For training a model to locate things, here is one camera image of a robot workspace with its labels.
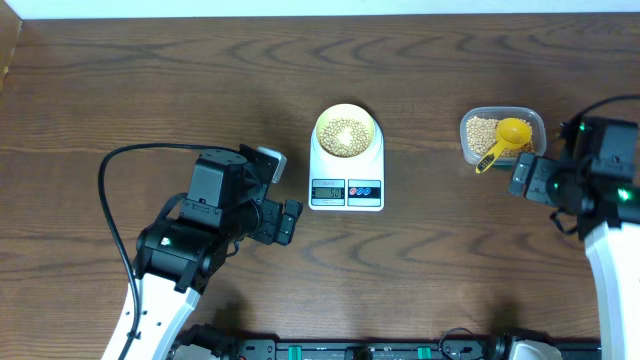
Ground yellow plastic measuring scoop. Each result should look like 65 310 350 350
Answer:
475 118 532 174

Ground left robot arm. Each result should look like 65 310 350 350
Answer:
98 145 303 359

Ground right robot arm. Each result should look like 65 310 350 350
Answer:
509 117 639 359

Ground white digital kitchen scale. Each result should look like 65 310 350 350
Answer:
308 121 385 212

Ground soybeans in bowl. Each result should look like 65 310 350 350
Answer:
319 118 372 158

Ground pale yellow plastic bowl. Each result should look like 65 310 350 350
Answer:
312 104 377 156

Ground clear plastic container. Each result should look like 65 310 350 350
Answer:
460 106 547 166

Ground soybeans in container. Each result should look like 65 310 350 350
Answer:
466 116 534 158

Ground left black cable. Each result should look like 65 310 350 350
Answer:
95 142 241 360

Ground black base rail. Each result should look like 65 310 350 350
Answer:
167 325 602 360

